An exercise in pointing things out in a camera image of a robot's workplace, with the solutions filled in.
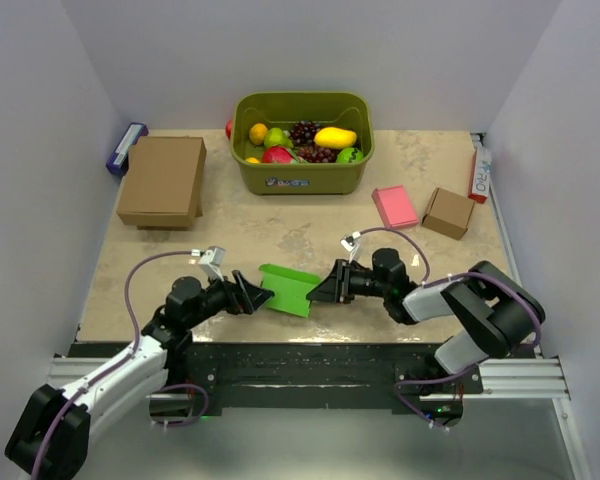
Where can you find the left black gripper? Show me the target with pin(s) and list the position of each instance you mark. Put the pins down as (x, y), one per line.
(253, 296)

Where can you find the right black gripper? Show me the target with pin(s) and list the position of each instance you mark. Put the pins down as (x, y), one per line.
(336, 286)

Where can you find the green paper box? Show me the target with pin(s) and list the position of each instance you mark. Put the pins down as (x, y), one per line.
(290, 288)

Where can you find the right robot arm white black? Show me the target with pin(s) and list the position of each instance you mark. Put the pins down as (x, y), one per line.
(495, 313)

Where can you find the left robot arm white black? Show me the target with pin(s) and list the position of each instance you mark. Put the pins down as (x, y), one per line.
(52, 437)

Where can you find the pink box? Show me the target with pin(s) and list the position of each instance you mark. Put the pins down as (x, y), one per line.
(395, 207)

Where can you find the small brown cardboard box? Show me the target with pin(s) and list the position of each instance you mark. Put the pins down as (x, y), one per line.
(448, 213)

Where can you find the large brown cardboard box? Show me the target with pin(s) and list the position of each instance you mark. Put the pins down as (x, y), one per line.
(162, 187)

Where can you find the red white box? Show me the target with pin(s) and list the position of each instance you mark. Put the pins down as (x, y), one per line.
(479, 182)

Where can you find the purple white box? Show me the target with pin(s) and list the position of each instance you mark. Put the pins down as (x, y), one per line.
(117, 163)

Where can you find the green round fruit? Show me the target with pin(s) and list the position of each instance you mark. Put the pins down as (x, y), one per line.
(350, 155)

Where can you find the dark grapes lower bunch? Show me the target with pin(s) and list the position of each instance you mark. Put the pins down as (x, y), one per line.
(316, 154)

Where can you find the dark grapes bunch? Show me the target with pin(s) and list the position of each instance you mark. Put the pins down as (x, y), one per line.
(303, 133)
(316, 154)

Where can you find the red dragon fruit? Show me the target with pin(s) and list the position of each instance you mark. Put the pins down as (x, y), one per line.
(279, 155)

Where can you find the yellow mango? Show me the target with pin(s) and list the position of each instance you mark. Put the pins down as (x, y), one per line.
(335, 138)

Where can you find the dark grapes upper bunch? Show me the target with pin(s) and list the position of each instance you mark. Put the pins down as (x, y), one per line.
(303, 133)

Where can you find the green pear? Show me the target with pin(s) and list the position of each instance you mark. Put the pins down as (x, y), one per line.
(277, 137)

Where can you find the red fruit behind bin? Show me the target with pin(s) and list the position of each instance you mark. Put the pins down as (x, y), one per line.
(229, 129)

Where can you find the olive green plastic bin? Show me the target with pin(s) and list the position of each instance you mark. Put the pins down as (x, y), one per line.
(283, 109)

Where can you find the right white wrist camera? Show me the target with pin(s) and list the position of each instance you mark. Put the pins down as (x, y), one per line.
(351, 244)

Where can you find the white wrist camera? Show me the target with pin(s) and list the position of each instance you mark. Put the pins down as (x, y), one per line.
(210, 262)
(351, 244)

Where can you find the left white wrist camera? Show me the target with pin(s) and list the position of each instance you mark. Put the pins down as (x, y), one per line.
(210, 262)

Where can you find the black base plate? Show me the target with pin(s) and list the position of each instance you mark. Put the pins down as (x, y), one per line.
(375, 376)

